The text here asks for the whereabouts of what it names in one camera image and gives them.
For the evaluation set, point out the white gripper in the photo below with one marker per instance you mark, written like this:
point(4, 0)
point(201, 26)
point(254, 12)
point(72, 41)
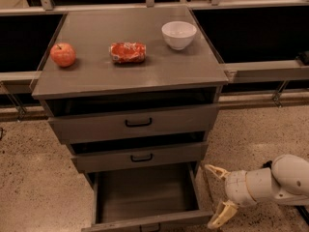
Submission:
point(236, 187)

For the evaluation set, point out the grey middle drawer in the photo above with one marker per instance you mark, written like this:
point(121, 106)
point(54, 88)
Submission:
point(139, 157)

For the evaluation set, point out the grey drawer cabinet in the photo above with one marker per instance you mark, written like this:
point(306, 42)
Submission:
point(95, 84)

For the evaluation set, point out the red apple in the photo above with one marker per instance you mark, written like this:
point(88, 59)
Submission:
point(63, 54)

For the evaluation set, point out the grey top drawer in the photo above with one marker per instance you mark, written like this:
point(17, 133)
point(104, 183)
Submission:
point(135, 123)

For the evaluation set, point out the grey drawer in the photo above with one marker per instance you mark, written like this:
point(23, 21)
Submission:
point(139, 157)
point(147, 199)
point(135, 123)

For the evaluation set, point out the white bowl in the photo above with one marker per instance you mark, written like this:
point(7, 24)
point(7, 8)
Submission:
point(178, 34)

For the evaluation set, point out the black metal bar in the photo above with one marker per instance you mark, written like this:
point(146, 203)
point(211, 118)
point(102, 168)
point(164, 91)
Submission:
point(301, 209)

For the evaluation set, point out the metal railing frame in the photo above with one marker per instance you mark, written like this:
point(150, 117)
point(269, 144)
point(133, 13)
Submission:
point(265, 14)

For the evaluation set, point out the grey bottom drawer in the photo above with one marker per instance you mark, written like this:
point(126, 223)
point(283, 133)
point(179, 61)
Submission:
point(147, 199)

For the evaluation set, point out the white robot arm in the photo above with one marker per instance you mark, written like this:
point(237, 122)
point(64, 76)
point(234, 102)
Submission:
point(285, 182)

